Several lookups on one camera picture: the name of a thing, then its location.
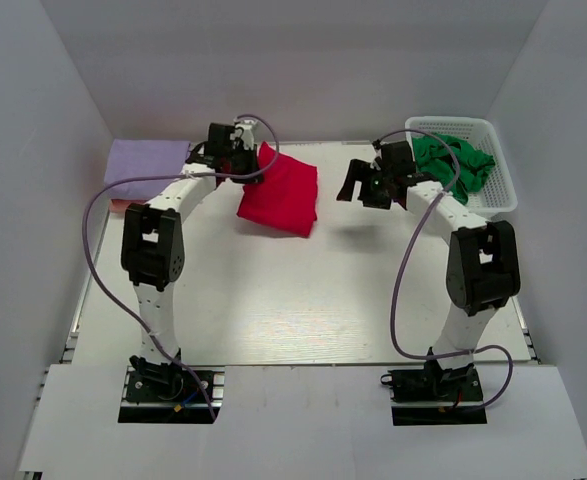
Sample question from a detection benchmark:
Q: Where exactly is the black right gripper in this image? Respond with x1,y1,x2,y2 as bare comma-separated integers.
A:
337,159,393,210

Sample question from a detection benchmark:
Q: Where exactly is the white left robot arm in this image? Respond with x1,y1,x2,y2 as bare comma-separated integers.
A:
121,115,264,399

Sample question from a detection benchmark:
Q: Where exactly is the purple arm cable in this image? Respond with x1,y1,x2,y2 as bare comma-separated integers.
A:
372,129,514,414
82,114,281,422

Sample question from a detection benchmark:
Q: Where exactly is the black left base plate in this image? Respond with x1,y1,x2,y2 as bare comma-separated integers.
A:
117,367,214,425

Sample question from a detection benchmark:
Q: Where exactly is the red t-shirt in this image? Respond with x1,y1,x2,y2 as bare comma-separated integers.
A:
237,153,319,238

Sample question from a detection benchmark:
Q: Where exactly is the folded peach t-shirt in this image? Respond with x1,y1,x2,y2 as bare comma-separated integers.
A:
109,199,145,216

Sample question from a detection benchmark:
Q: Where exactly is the folded lavender t-shirt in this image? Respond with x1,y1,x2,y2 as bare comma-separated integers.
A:
104,139,190,202

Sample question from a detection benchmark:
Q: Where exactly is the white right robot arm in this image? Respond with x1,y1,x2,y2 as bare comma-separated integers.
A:
337,141,521,399

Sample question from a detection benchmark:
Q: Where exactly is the crumpled green t-shirt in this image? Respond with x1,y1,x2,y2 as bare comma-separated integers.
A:
413,134,496,205

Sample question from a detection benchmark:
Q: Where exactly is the white plastic basket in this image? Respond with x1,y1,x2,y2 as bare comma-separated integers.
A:
405,116,517,218

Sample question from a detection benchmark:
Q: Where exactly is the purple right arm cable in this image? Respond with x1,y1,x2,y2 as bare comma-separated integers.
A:
372,129,514,414

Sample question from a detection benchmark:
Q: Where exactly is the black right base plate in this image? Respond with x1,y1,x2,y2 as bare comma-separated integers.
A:
380,369,487,427

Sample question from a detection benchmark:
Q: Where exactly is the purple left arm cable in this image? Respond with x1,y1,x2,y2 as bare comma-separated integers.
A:
82,114,281,422

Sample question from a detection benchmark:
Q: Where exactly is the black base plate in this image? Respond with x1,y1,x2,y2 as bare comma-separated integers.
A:
117,367,214,425
380,369,487,427

